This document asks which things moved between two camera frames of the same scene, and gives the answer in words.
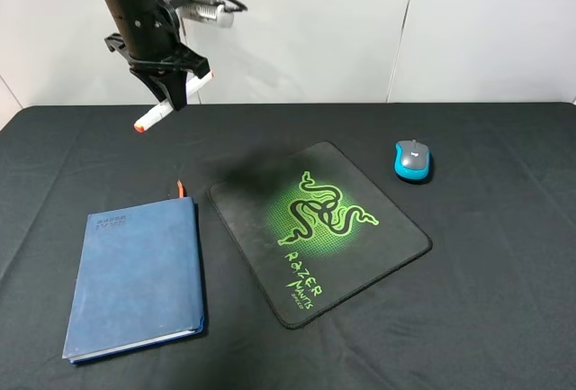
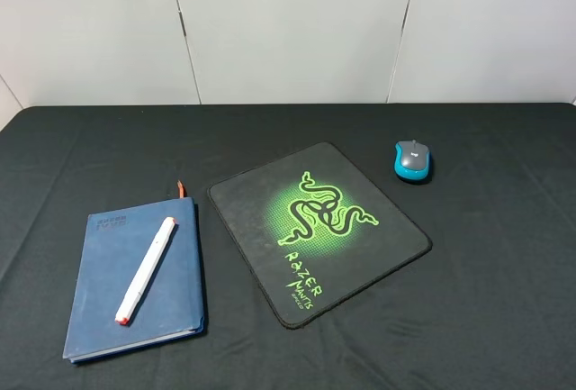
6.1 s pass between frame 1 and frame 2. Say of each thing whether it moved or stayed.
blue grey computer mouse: stayed
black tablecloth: stayed
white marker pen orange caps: moved
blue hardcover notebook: stayed
